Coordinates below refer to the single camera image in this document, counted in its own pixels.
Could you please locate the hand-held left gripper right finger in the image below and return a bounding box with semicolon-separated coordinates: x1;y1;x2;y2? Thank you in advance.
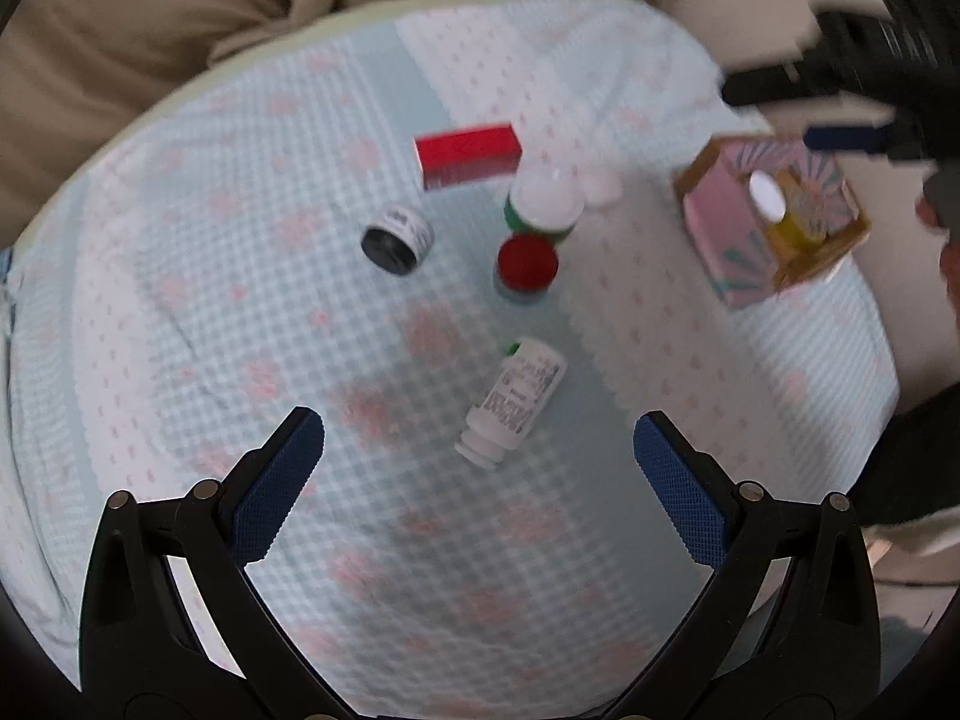
606;411;881;720

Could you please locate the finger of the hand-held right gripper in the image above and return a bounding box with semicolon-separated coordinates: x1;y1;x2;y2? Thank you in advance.
721;10;905;110
806;118;938;163

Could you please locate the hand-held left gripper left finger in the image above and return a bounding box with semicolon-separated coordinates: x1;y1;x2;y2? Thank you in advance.
79;406;353;720

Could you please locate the yellow bottle with white cap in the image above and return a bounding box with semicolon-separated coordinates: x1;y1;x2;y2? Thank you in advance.
748;171;826;260

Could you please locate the pink cardboard box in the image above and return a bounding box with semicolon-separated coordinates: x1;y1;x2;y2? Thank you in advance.
673;133;872;311

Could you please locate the white pill bottle printed label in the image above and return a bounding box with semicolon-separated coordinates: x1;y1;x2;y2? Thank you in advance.
454;337;569;470

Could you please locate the person's right hand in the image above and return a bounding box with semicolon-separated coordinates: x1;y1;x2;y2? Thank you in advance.
916;171;960;293

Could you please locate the light blue checked tablecloth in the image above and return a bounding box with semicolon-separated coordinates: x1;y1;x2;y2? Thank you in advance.
0;0;901;720

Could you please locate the white bottle cap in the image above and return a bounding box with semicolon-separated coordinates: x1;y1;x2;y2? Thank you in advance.
579;167;623;206

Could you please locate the red-capped small bottle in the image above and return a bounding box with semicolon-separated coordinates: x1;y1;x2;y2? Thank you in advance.
493;232;560;305

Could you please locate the small black jar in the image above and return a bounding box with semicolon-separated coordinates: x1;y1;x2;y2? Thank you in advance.
361;202;437;278

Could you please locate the white-capped green bottle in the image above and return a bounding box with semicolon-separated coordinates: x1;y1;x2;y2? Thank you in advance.
504;167;586;244

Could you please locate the red rectangular box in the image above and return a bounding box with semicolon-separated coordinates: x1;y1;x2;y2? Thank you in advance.
414;124;524;192

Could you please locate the beige cushion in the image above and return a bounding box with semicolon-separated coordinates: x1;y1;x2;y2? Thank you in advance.
0;0;713;248

